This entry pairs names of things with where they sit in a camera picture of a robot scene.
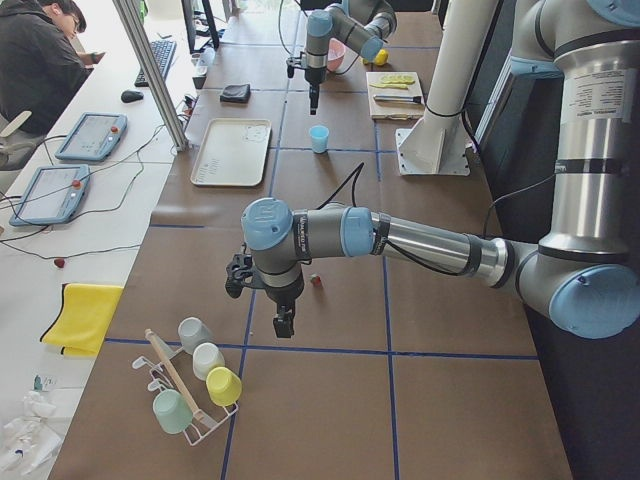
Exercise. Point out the crumpled white plastic bags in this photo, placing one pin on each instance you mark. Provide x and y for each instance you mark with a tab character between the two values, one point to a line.
28	441

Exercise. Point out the yellow cup on rack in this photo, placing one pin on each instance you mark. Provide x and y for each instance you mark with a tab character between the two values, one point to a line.
224	386

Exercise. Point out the pink bowl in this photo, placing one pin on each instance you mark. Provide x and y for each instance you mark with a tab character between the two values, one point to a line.
335	56

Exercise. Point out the wooden rack handle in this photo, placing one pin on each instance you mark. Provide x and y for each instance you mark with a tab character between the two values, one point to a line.
161	350

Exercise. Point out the light blue plastic cup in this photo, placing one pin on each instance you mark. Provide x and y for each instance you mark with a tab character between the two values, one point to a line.
319	136

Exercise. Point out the cream bear serving tray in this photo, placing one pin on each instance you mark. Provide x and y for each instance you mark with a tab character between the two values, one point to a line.
233	153

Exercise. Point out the white cup rack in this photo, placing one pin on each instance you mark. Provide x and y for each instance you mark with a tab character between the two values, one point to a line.
215	416

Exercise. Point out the grey folded cloth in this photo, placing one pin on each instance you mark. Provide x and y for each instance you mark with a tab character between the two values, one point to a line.
236	93

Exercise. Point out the steel muddler black tip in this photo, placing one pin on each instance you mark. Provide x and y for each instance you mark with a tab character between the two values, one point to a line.
379	98

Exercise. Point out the white cup on rack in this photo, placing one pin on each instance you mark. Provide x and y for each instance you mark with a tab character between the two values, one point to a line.
205	358

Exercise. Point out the grey office chair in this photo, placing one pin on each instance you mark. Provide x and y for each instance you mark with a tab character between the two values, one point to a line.
17	146

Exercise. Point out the black keyboard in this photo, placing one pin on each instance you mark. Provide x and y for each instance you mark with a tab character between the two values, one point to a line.
163	52

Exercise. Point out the wooden cutting board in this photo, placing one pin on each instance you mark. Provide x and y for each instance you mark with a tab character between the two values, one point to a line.
394	111

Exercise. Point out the black computer mouse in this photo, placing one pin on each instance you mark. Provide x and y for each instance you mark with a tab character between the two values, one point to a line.
130	96

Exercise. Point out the yellow cloth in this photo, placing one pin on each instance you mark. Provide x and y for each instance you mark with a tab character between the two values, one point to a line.
84	317

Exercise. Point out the aluminium frame post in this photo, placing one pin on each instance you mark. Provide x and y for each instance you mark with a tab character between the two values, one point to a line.
133	26

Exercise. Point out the yellow plastic knife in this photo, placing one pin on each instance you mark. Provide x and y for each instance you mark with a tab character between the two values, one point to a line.
395	86

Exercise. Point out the mint green cup on rack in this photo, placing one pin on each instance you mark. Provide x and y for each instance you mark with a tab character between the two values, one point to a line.
172	411

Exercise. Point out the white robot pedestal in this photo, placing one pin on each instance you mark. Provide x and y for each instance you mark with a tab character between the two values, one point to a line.
436	144

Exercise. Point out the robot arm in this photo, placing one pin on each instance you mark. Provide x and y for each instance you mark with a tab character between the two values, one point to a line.
575	275
362	26

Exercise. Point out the blue teach pendant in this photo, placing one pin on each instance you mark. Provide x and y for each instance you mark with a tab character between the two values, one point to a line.
93	138
52	196

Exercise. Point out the seated person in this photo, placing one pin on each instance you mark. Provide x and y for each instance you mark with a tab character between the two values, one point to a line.
41	71

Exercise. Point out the grey cup on rack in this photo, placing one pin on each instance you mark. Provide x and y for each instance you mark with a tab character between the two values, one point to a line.
192	332

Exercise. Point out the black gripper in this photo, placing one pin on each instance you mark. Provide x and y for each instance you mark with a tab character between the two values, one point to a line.
313	75
284	296

